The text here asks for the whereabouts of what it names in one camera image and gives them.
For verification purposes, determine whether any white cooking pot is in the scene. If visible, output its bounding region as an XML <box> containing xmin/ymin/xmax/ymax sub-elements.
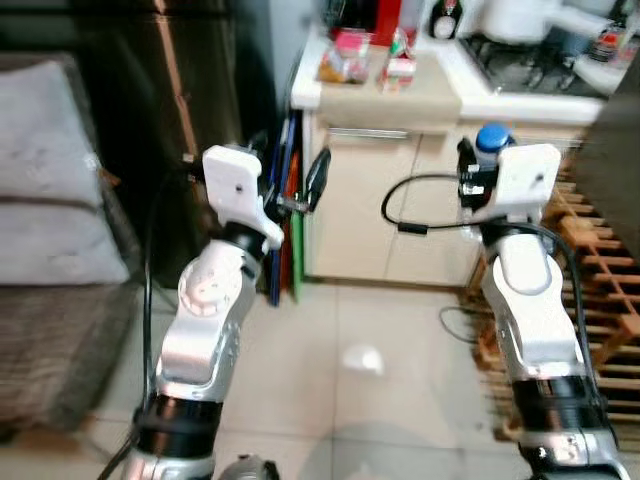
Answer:
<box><xmin>477</xmin><ymin>0</ymin><xmax>614</xmax><ymax>47</ymax></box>

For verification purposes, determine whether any grey fabric sofa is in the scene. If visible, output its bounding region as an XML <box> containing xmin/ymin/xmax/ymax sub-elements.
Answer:
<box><xmin>0</xmin><ymin>279</ymin><xmax>143</xmax><ymax>437</ymax></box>

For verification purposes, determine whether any thin black floor cable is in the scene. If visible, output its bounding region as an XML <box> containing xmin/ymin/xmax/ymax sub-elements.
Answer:
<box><xmin>439</xmin><ymin>304</ymin><xmax>484</xmax><ymax>347</ymax></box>

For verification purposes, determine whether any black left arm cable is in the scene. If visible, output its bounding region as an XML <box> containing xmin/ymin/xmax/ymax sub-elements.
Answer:
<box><xmin>98</xmin><ymin>155</ymin><xmax>203</xmax><ymax>480</ymax></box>

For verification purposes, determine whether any bottle with blue cap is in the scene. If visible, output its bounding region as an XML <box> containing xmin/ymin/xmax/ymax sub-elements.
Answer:
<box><xmin>473</xmin><ymin>121</ymin><xmax>518</xmax><ymax>170</ymax></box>

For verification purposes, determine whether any dark bottle red label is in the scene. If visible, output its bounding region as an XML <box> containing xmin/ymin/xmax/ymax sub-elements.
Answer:
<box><xmin>589</xmin><ymin>4</ymin><xmax>637</xmax><ymax>64</ymax></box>

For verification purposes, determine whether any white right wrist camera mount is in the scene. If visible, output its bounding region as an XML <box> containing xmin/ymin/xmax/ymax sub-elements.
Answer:
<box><xmin>469</xmin><ymin>142</ymin><xmax>564</xmax><ymax>228</ymax></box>

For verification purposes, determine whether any blue cutting board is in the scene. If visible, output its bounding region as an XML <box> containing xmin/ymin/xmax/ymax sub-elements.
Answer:
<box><xmin>268</xmin><ymin>109</ymin><xmax>298</xmax><ymax>307</ymax></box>

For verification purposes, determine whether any kitchen base cabinet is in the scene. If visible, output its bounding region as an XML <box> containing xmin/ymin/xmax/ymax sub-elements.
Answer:
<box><xmin>302</xmin><ymin>107</ymin><xmax>603</xmax><ymax>289</ymax></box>

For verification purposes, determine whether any small printed carton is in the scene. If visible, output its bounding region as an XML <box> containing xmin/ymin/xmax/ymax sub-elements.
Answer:
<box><xmin>378</xmin><ymin>27</ymin><xmax>419</xmax><ymax>94</ymax></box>

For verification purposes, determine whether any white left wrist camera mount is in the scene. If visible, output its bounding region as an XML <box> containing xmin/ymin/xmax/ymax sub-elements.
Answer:
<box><xmin>202</xmin><ymin>144</ymin><xmax>288</xmax><ymax>252</ymax></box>

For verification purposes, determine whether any green cutting board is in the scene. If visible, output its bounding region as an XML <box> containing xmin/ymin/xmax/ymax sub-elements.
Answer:
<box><xmin>291</xmin><ymin>198</ymin><xmax>307</xmax><ymax>303</ymax></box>

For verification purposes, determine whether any black gas stove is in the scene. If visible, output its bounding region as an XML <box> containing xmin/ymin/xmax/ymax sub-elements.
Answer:
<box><xmin>461</xmin><ymin>32</ymin><xmax>603</xmax><ymax>99</ymax></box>

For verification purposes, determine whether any round dark sauce bottle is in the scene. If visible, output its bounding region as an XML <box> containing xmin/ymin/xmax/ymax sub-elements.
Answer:
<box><xmin>429</xmin><ymin>0</ymin><xmax>465</xmax><ymax>42</ymax></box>

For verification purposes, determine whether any black glossy fridge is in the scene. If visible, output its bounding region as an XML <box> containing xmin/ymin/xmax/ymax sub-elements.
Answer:
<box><xmin>74</xmin><ymin>0</ymin><xmax>282</xmax><ymax>293</ymax></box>

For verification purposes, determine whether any pink-lid food container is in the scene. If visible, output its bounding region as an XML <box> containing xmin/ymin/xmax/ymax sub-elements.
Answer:
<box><xmin>317</xmin><ymin>27</ymin><xmax>374</xmax><ymax>85</ymax></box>

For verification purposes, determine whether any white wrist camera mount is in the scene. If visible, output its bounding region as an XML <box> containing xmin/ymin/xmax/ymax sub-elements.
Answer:
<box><xmin>202</xmin><ymin>144</ymin><xmax>288</xmax><ymax>252</ymax></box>
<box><xmin>469</xmin><ymin>142</ymin><xmax>564</xmax><ymax>228</ymax></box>

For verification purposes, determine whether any grey cushion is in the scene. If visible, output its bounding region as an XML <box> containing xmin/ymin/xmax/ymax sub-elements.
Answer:
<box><xmin>0</xmin><ymin>57</ymin><xmax>110</xmax><ymax>210</ymax></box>
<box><xmin>0</xmin><ymin>197</ymin><xmax>132</xmax><ymax>288</ymax></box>

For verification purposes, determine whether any wooden slatted rack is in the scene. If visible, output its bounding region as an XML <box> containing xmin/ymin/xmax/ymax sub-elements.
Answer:
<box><xmin>459</xmin><ymin>150</ymin><xmax>640</xmax><ymax>447</ymax></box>

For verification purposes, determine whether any dark grey door panel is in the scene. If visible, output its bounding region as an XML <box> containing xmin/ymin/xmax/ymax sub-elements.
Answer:
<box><xmin>572</xmin><ymin>54</ymin><xmax>640</xmax><ymax>264</ymax></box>

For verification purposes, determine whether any red cutting board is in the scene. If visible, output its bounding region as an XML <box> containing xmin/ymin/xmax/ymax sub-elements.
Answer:
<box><xmin>284</xmin><ymin>148</ymin><xmax>303</xmax><ymax>273</ymax></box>

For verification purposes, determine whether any red box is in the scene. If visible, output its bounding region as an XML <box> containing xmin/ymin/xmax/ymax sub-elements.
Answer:
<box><xmin>371</xmin><ymin>0</ymin><xmax>404</xmax><ymax>49</ymax></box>

